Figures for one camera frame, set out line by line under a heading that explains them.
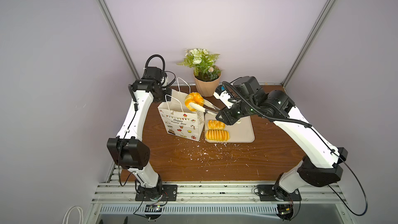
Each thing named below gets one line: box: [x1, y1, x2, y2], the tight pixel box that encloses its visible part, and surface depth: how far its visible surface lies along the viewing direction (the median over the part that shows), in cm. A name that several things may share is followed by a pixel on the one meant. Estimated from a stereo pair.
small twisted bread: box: [207, 119, 226, 130], surface depth 94 cm
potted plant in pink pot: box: [176, 48, 222, 97], surface depth 97 cm
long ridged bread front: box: [205, 129, 231, 142], surface depth 91 cm
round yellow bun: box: [184, 91, 205, 112], surface depth 71 cm
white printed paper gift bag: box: [157, 89, 205, 142], surface depth 81 cm
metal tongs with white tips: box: [189, 99, 221, 116], surface depth 69 cm
